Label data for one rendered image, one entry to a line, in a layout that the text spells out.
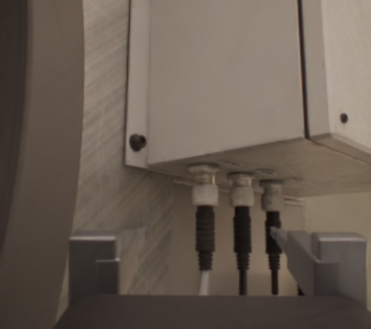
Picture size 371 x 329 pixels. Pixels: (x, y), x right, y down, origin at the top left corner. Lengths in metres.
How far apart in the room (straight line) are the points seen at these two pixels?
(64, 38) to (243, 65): 0.10
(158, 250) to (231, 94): 0.10
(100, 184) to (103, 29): 0.09
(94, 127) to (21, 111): 0.08
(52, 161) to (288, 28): 0.13
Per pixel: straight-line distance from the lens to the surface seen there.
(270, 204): 0.33
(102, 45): 0.29
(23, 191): 0.19
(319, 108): 0.23
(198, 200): 0.27
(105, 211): 0.27
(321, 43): 0.24
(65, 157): 0.20
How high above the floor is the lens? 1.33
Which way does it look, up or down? 44 degrees up
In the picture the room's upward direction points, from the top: 43 degrees clockwise
